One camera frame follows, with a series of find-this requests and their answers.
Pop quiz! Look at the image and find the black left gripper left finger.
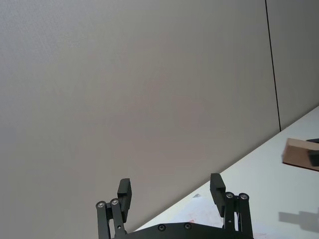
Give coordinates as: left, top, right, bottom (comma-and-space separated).
95, 178, 133, 239

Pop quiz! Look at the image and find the shallow brown cardboard tray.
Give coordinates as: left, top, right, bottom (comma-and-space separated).
281, 138, 319, 172

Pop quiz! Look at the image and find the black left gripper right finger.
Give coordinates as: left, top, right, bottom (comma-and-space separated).
209, 173, 254, 239

